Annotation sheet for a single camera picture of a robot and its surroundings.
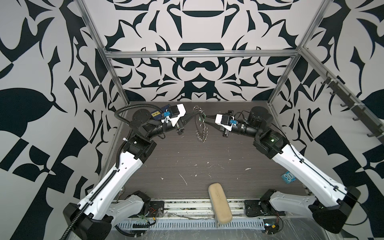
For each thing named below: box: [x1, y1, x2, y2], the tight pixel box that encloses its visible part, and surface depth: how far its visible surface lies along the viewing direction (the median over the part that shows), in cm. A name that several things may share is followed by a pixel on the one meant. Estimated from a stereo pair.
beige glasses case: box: [208, 182, 233, 225], surface depth 74 cm
